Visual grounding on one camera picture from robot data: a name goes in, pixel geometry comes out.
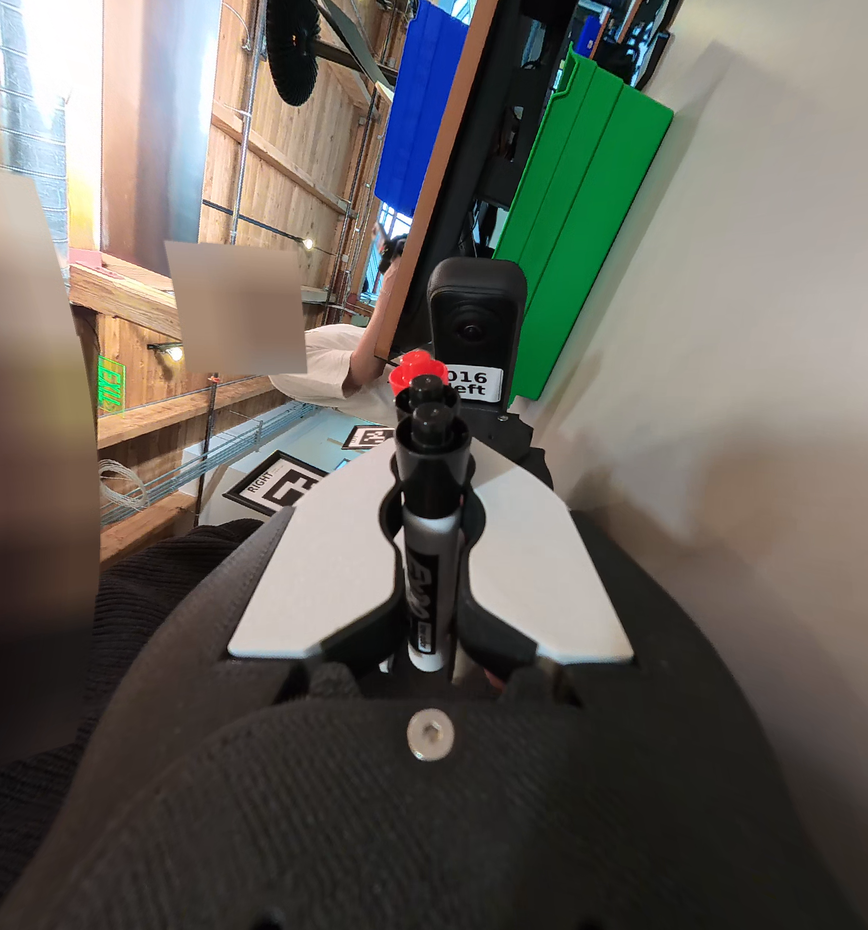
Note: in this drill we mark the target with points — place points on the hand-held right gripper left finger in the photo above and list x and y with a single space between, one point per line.
310 574

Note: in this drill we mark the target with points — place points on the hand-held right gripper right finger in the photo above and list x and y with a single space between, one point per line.
543 574

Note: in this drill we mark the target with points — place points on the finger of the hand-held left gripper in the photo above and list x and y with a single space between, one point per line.
503 456

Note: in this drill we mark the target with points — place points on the black dry-erase marker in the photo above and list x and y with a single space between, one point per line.
434 508
427 392

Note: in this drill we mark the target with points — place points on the red dry-erase marker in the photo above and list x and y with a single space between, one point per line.
408 372

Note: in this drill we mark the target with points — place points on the large black-white tag card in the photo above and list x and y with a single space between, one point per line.
281 487

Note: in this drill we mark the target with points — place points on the green plastic bin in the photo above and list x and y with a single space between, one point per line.
579 240

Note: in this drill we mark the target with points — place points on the small black-white tag card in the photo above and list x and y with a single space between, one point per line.
368 436

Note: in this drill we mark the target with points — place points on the person's black sweater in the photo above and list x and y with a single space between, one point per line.
150 581

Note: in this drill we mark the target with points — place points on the green exit sign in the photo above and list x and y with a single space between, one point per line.
111 385

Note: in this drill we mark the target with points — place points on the metal conduit pipe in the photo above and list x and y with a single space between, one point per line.
243 109

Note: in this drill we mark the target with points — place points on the black round fan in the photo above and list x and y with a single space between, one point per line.
292 51

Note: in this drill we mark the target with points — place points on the wooden beam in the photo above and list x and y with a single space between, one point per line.
121 290

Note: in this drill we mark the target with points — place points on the grey steel column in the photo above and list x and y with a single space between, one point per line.
158 123

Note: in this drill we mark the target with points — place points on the bracket wall lamp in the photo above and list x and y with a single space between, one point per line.
172 352

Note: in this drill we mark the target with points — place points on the large silver ventilation duct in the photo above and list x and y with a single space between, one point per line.
27 145

